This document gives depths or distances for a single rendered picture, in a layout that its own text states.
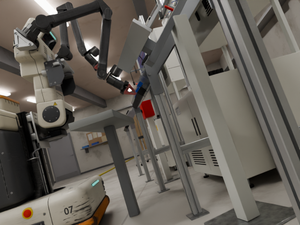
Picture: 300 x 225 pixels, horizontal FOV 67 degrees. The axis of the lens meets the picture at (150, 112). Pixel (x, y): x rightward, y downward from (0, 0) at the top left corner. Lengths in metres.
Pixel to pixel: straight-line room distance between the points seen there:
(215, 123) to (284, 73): 0.72
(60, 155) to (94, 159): 1.79
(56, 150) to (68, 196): 11.19
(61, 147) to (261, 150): 11.43
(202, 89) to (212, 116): 0.11
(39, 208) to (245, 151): 1.06
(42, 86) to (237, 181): 1.24
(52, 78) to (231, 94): 1.05
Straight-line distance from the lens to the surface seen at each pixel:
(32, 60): 1.65
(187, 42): 0.95
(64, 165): 12.28
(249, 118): 1.31
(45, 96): 1.52
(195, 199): 1.13
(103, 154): 11.54
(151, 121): 2.18
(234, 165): 0.91
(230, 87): 1.30
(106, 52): 1.50
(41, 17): 1.53
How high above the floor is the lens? 0.37
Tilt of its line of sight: 8 degrees up
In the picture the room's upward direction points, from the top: 18 degrees counter-clockwise
